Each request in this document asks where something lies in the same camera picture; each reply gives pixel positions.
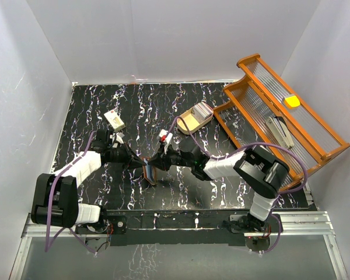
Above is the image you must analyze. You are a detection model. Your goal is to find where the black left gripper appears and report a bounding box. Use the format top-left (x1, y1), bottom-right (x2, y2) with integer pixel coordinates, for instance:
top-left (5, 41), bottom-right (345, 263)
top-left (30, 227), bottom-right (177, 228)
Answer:
top-left (107, 142), bottom-right (146, 171)

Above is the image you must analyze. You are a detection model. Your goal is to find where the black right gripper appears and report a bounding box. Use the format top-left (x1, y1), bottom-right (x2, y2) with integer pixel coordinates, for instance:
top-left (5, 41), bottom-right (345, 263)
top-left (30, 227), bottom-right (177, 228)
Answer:
top-left (148, 142), bottom-right (194, 172)

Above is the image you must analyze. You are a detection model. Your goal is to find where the orange leather card holder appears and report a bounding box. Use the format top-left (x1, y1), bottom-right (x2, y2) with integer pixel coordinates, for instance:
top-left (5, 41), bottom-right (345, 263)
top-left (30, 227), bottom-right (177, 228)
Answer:
top-left (142, 157), bottom-right (157, 186)

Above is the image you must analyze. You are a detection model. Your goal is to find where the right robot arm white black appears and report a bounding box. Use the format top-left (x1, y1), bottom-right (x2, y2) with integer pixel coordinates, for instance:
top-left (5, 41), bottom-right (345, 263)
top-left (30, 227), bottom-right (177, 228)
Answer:
top-left (148, 138), bottom-right (289, 232)

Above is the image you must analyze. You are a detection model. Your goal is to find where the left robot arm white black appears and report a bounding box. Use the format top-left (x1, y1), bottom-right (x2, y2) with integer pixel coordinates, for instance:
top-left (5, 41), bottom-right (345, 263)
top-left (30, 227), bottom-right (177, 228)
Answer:
top-left (30, 129), bottom-right (146, 233)

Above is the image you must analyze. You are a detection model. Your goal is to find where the white staples box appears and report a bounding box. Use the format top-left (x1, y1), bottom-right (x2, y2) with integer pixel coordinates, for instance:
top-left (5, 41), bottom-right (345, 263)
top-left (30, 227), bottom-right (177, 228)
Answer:
top-left (104, 110), bottom-right (125, 132)

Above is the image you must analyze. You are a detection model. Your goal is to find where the beige oval plastic tray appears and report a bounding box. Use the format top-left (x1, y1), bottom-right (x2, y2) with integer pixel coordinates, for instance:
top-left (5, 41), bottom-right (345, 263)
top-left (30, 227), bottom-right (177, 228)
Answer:
top-left (177, 106), bottom-right (213, 135)

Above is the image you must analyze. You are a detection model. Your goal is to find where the orange wooden tiered rack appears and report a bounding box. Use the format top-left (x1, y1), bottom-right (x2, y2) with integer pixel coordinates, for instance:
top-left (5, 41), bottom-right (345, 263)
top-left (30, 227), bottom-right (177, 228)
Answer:
top-left (213, 54), bottom-right (350, 190)

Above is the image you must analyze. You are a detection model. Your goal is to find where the large grey black stapler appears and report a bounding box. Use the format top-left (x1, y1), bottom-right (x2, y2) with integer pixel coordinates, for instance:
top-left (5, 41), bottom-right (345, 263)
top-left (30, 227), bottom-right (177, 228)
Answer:
top-left (265, 116), bottom-right (295, 149)

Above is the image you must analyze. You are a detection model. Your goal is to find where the yellow sticky note block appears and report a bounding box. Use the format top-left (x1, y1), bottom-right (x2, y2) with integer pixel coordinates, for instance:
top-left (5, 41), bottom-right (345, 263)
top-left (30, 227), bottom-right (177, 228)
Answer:
top-left (283, 94), bottom-right (301, 110)

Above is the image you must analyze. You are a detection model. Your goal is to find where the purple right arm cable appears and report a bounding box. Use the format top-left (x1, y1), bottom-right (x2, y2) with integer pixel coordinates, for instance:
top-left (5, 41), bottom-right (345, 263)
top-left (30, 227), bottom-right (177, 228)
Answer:
top-left (166, 115), bottom-right (309, 254)

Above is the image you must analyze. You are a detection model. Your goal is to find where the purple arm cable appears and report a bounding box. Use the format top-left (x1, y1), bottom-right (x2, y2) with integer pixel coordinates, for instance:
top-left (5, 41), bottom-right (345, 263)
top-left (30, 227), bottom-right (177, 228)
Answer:
top-left (166, 115), bottom-right (309, 254)
top-left (44, 129), bottom-right (100, 254)

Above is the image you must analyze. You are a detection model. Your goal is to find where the black base rail with mounts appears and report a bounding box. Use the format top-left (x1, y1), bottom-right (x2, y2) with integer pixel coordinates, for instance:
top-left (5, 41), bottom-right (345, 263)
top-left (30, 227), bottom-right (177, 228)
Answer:
top-left (76, 210), bottom-right (283, 247)

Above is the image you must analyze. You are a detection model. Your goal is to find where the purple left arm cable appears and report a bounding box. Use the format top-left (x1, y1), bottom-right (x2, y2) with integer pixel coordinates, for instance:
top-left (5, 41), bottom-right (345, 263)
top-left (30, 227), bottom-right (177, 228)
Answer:
top-left (44, 129), bottom-right (100, 254)

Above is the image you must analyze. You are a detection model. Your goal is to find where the aluminium frame profile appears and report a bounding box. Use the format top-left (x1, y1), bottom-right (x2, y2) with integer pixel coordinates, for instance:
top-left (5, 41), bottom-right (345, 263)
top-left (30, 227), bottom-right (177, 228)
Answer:
top-left (10, 211), bottom-right (348, 279)

